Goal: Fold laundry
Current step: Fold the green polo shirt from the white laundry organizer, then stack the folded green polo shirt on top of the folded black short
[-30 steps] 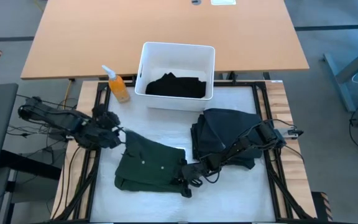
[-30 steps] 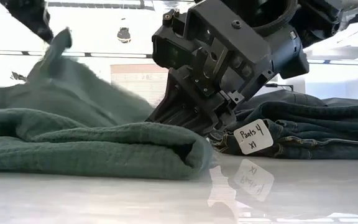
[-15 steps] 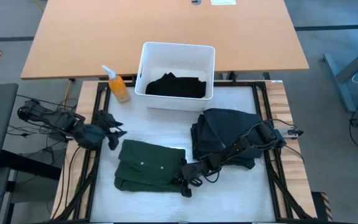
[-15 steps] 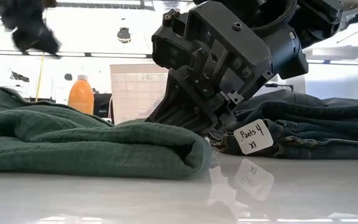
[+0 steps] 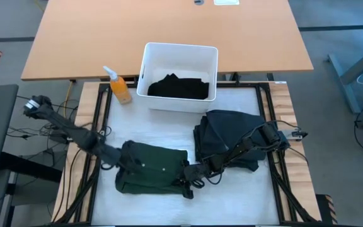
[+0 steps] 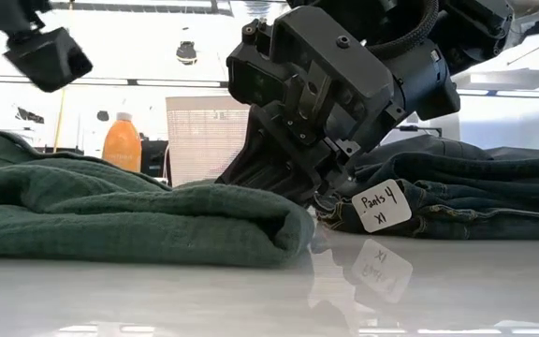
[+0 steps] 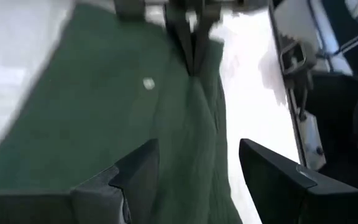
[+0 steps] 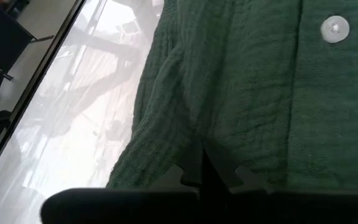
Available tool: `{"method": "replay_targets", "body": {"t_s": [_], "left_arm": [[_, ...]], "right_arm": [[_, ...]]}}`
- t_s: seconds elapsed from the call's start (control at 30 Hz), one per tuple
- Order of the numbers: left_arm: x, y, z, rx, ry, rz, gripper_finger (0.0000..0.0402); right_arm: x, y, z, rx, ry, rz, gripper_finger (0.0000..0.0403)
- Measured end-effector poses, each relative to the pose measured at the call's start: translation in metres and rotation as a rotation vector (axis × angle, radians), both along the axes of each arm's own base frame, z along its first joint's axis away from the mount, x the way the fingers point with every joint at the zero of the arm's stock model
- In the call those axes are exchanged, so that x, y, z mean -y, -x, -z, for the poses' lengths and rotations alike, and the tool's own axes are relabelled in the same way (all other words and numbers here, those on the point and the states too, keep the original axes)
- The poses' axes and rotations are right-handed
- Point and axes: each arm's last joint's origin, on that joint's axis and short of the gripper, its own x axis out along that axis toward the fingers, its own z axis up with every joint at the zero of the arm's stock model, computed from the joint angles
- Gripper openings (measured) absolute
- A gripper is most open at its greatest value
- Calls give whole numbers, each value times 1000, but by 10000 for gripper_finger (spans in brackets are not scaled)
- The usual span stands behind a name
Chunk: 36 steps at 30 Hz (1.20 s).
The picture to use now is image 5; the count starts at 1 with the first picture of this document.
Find dark green garment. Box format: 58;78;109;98
114;141;190;195

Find dark zippered trousers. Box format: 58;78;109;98
193;109;268;161

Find black knit garment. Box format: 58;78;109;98
147;73;210;101

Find white plastic laundry basket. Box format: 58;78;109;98
135;42;219;114

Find orange spray bottle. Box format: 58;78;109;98
102;65;133;105

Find black hazard-striped box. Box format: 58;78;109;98
315;194;339;225

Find light brown wooden desk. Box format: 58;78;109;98
20;0;314;82

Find grey metal desk leg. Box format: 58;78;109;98
327;40;363;115

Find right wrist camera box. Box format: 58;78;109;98
181;185;195;200

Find yellow cable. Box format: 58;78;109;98
63;80;74;119

